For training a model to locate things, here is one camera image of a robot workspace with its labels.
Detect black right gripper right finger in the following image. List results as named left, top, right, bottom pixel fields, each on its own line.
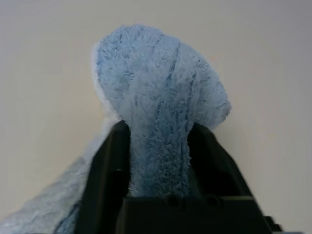
left=187, top=122, right=254, bottom=199

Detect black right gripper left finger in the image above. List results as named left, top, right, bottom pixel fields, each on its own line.
left=78, top=120, right=132, bottom=203

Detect light blue fluffy rag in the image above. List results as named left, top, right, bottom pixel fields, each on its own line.
left=0, top=23, right=233, bottom=234

